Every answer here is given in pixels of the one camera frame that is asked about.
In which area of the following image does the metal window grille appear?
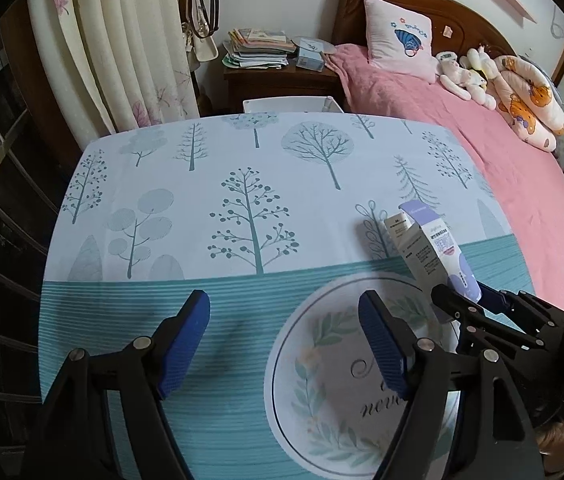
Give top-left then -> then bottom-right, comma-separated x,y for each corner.
0,25 -> 83,411

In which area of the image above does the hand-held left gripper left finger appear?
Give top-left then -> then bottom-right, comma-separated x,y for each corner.
22,289 -> 211,480

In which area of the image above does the stack of books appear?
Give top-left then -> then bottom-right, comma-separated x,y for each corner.
222,26 -> 298,69

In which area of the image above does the round hand fan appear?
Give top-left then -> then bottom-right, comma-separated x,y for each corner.
292,36 -> 337,56

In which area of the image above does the white purple carton box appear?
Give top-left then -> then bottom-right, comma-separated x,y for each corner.
383,201 -> 483,323

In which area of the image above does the tree print tablecloth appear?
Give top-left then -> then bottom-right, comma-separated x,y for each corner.
37,110 -> 538,480

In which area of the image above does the white plush toy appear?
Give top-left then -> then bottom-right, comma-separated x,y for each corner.
437,55 -> 498,111

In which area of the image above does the wooden headboard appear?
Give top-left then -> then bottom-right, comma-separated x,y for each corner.
332,0 -> 564,86

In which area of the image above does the hanging handbag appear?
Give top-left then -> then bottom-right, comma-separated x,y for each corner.
179,0 -> 223,73

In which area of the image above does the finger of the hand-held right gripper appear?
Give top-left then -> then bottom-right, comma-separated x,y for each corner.
479,282 -> 564,333
431,284 -> 564,376

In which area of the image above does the pink bed blanket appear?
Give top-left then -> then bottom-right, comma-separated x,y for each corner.
327,42 -> 564,311

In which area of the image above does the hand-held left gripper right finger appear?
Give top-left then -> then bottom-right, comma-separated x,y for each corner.
358,289 -> 548,480

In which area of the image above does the orange bear print bolster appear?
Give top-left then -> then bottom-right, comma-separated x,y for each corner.
492,55 -> 564,152

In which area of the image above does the pink embroidered pillow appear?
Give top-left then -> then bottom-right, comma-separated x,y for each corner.
364,0 -> 438,83

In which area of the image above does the cream curtain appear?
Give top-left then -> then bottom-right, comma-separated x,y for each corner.
27,0 -> 200,136

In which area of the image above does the white plastic basket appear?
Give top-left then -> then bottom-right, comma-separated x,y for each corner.
242,96 -> 345,115

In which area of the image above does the tissue box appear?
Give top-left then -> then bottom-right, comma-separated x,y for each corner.
296,51 -> 325,72

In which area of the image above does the wooden nightstand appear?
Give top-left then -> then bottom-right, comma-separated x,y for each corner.
223,57 -> 345,113

